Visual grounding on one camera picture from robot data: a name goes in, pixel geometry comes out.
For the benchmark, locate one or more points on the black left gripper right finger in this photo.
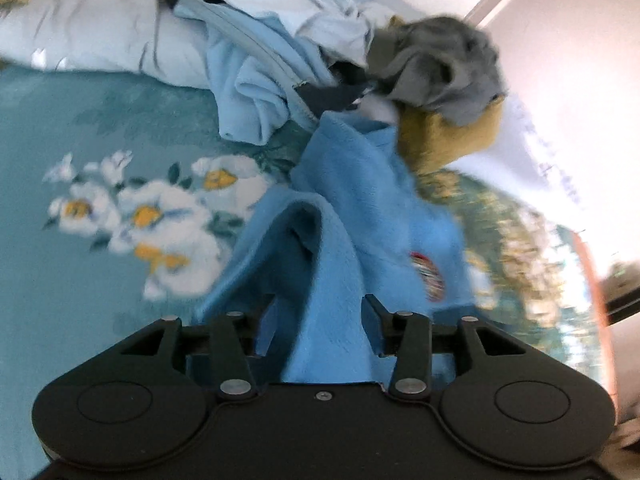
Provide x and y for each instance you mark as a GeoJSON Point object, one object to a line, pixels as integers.
{"type": "Point", "coordinates": [414, 339]}

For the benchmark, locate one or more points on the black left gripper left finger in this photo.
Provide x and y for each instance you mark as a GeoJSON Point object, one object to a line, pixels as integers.
{"type": "Point", "coordinates": [217, 355]}

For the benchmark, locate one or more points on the blue fleece zip jacket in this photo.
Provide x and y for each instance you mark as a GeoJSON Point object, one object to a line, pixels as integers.
{"type": "Point", "coordinates": [348, 224]}

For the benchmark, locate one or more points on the mustard yellow garment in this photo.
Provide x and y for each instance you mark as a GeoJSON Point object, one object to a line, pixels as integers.
{"type": "Point", "coordinates": [428, 142]}

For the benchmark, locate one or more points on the teal floral bed blanket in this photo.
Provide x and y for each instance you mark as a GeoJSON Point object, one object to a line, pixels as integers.
{"type": "Point", "coordinates": [121, 204]}

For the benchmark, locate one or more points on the black device on shelf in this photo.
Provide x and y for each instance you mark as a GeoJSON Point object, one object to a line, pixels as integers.
{"type": "Point", "coordinates": [621, 291]}

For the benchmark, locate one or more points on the grey crumpled garment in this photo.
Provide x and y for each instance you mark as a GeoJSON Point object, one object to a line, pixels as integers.
{"type": "Point", "coordinates": [439, 65]}

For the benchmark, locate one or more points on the light blue garment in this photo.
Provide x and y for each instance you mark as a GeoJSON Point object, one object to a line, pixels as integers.
{"type": "Point", "coordinates": [269, 62]}

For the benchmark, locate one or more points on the grey floral pillow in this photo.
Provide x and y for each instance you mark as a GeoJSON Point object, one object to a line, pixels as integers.
{"type": "Point", "coordinates": [142, 37]}

